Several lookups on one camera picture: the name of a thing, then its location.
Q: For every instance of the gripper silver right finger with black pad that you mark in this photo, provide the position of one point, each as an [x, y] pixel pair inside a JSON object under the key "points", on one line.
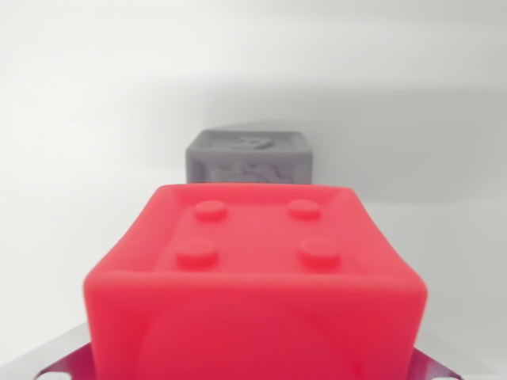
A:
{"points": [[431, 366]]}

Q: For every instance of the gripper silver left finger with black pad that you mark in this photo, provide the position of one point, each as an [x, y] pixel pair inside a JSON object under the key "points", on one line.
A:
{"points": [[59, 356]]}

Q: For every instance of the red embossed cube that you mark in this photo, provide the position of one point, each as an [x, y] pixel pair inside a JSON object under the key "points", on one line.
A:
{"points": [[253, 301]]}

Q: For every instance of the grey embossed cube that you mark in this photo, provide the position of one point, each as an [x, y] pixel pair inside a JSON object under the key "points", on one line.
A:
{"points": [[249, 158]]}

